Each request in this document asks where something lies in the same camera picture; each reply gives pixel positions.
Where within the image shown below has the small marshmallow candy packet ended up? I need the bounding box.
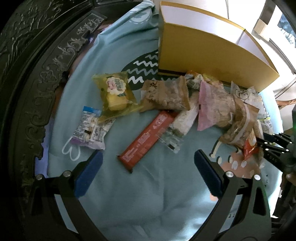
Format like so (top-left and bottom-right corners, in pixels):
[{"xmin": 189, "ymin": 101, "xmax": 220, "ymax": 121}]
[{"xmin": 70, "ymin": 106, "xmax": 115, "ymax": 150}]

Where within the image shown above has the dark carved wooden furniture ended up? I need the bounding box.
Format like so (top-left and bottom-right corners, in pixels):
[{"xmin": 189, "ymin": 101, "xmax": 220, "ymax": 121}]
[{"xmin": 1, "ymin": 1, "xmax": 138, "ymax": 240}]

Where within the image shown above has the light blue printed cloth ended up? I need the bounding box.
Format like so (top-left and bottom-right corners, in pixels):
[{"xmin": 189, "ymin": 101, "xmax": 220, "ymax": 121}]
[{"xmin": 48, "ymin": 1, "xmax": 281, "ymax": 240}]

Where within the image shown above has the clear rice cracker packet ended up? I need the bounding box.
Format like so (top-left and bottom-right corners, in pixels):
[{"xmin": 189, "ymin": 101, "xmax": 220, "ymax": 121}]
[{"xmin": 161, "ymin": 91, "xmax": 199, "ymax": 154}]

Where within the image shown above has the white framed cabinet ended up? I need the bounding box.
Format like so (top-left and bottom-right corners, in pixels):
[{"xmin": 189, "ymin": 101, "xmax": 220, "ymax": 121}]
[{"xmin": 252, "ymin": 1, "xmax": 295, "ymax": 101}]

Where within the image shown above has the red snack bar packet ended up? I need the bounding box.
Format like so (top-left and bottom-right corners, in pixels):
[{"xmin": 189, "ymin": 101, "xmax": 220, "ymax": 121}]
[{"xmin": 117, "ymin": 110, "xmax": 178, "ymax": 173}]

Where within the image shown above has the white cartoon snack packet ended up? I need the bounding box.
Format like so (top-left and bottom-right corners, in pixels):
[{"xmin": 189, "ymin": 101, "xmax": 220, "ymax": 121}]
[{"xmin": 230, "ymin": 81, "xmax": 268, "ymax": 119}]

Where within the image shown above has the brown peanut snack bag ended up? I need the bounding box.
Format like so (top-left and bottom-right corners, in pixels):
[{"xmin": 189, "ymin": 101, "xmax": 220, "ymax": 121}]
[{"xmin": 139, "ymin": 76, "xmax": 191, "ymax": 112}]

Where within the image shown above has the yellow cardboard box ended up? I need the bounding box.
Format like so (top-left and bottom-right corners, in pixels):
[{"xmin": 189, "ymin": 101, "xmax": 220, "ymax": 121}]
[{"xmin": 158, "ymin": 1, "xmax": 280, "ymax": 92}]

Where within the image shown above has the yellow cake snack packet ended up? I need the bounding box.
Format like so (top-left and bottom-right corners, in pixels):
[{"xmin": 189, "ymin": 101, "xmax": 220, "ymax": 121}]
[{"xmin": 92, "ymin": 71, "xmax": 142, "ymax": 120}]

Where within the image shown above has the yellow green noodle packet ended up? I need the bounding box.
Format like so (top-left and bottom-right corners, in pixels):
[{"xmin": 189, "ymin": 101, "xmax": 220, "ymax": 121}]
[{"xmin": 258, "ymin": 115, "xmax": 274, "ymax": 135}]

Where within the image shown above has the red chip packet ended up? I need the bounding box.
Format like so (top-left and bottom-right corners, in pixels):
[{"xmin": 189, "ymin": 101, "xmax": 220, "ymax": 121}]
[{"xmin": 243, "ymin": 130, "xmax": 259, "ymax": 160}]

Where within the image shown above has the pink snack bag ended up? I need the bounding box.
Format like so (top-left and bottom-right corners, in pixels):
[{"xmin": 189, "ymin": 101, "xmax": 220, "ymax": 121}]
[{"xmin": 197, "ymin": 81, "xmax": 236, "ymax": 131}]

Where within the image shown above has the kraft nut snack bag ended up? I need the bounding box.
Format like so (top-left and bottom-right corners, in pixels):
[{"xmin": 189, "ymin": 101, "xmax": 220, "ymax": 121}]
[{"xmin": 219, "ymin": 97, "xmax": 259, "ymax": 149}]

